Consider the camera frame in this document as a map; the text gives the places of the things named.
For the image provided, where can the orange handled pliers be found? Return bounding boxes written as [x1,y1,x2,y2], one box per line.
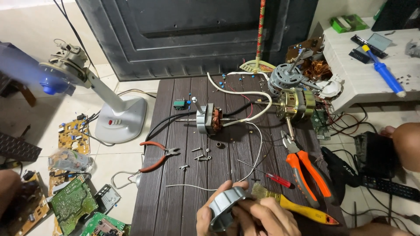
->
[280,130,333,209]

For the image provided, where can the black connector strips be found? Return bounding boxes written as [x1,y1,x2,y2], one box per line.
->
[348,34,388,65]

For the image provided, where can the red handled cutting pliers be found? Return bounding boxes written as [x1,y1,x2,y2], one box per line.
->
[138,141,180,174]

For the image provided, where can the large green circuit board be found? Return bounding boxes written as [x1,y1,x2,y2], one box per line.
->
[49,175,98,236]

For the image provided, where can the copper wire coil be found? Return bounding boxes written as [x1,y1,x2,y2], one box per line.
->
[301,60,333,81]

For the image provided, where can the grey round fan motor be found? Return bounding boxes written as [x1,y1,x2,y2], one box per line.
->
[267,48,324,96]

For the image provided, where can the person's right leg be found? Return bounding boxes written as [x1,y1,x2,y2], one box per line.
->
[348,123,420,236]

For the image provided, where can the small green circuit board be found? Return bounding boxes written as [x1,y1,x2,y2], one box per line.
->
[311,108,331,141]

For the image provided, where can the grey fan stand blue head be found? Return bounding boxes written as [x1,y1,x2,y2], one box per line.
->
[0,39,147,144]

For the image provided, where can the yellow handled paint brush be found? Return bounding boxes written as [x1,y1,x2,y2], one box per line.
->
[251,182,339,226]

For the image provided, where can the person's leg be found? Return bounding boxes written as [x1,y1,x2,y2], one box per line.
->
[0,169,22,218]
[348,123,420,236]

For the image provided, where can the black wall cable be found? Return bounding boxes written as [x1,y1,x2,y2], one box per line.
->
[52,0,100,77]

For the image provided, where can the person's right hand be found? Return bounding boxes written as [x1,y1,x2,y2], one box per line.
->
[232,197,301,236]

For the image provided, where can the silver grey motor housing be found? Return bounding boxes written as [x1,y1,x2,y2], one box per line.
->
[209,187,252,233]

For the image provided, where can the grey metal scrap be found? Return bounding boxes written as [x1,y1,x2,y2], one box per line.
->
[405,39,420,58]

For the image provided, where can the tangle of dark cables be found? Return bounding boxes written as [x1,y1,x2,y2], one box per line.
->
[324,103,378,139]

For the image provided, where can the scattered blue capacitors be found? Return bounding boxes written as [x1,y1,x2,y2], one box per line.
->
[188,74,245,111]

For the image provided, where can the thin white wire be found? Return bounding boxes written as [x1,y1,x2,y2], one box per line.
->
[165,121,263,191]

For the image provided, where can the white plastic bench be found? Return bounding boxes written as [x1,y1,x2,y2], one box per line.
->
[323,17,420,114]

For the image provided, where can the person's left leg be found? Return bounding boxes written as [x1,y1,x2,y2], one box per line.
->
[0,169,22,218]

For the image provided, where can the cream plastic fan-shaped piece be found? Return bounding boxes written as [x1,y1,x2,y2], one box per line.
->
[239,60,277,73]

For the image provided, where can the white plastic cover part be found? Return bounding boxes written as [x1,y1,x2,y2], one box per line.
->
[316,74,344,99]

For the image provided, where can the brown wooden furniture piece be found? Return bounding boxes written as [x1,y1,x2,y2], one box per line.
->
[0,73,37,108]

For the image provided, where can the black device on bench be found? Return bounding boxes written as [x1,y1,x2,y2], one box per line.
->
[371,0,420,32]

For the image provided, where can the red handled screwdriver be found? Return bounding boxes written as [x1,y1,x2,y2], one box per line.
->
[237,159,292,188]

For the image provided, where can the black diamond pattern plate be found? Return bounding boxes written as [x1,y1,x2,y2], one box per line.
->
[0,131,43,162]

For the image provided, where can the clear plastic bag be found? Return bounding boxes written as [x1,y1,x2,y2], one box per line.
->
[48,148,95,174]

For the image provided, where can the gold coloured electric motor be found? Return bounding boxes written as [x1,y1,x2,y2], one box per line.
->
[254,88,317,142]

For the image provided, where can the black remote control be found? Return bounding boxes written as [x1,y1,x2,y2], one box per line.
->
[362,175,420,203]

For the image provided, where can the black electronics box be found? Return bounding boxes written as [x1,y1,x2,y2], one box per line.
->
[354,131,400,180]

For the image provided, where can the red patterned stick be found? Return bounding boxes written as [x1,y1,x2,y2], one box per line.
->
[255,0,266,63]

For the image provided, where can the grey blue plastic card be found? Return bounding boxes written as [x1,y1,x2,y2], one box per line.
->
[366,32,393,52]

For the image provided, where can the black power tool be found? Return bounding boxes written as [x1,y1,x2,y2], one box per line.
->
[320,146,362,204]

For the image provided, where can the thick white cable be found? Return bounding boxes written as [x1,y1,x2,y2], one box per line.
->
[206,71,273,127]

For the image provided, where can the blue desoldering pump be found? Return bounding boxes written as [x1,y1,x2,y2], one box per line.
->
[361,44,407,98]

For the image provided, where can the brown circuit board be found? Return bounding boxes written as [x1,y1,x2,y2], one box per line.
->
[286,35,326,63]

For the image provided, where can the thin red wire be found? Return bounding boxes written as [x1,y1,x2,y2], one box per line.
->
[226,83,254,119]

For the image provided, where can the large black television back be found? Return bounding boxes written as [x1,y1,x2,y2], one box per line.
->
[75,0,319,82]

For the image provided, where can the loose silver screws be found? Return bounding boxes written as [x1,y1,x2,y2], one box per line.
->
[179,147,212,171]

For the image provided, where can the grey metal bracket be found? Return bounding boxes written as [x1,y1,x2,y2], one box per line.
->
[94,184,121,215]

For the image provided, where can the green board with brown chip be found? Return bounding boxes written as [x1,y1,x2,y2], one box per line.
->
[80,212,131,236]

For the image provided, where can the green plastic box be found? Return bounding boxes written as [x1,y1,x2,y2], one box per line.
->
[329,14,369,34]

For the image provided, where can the grey motor with copper windings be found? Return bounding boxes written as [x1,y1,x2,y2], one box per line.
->
[175,97,237,136]

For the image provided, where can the white cable with plug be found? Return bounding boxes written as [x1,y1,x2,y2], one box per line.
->
[110,170,142,190]

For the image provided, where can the large yellow circuit board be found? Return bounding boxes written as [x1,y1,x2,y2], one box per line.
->
[6,170,50,236]

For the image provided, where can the black motor cable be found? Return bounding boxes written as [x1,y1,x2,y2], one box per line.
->
[144,111,198,154]

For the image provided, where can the person's left hand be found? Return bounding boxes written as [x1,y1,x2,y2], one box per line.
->
[196,180,250,236]

